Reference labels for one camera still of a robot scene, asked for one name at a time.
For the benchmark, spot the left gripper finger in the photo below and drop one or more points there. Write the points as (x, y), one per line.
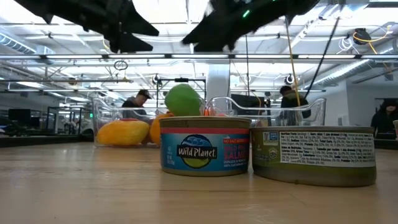
(140, 26)
(133, 46)

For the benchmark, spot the olive green label can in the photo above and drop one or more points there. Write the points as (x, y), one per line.
(314, 155)

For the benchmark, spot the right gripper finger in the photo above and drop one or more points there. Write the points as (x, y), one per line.
(199, 35)
(214, 46)

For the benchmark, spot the clear plastic bin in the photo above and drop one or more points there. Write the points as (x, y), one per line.
(317, 112)
(102, 109)

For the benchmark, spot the orange fruit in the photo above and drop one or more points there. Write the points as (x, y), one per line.
(155, 130)

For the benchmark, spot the yellow mango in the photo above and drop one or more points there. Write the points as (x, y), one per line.
(122, 133)

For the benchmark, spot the blue label tin can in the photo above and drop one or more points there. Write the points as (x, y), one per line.
(204, 149)

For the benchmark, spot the black monitor screen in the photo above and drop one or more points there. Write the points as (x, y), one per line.
(247, 104)

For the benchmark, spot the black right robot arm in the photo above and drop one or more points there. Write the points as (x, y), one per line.
(298, 6)

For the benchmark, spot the person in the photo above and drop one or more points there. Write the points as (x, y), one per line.
(136, 102)
(385, 118)
(292, 99)

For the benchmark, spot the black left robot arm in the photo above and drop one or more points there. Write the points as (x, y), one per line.
(46, 7)

